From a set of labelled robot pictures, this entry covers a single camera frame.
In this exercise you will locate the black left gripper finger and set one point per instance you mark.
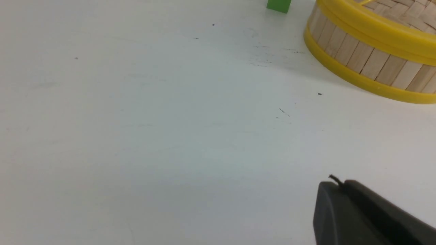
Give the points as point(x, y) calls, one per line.
point(349, 213)

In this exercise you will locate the bamboo steamer basket yellow rims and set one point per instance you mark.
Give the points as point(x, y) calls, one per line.
point(369, 68)

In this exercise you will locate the green cube block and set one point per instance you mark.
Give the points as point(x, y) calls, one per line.
point(281, 6)

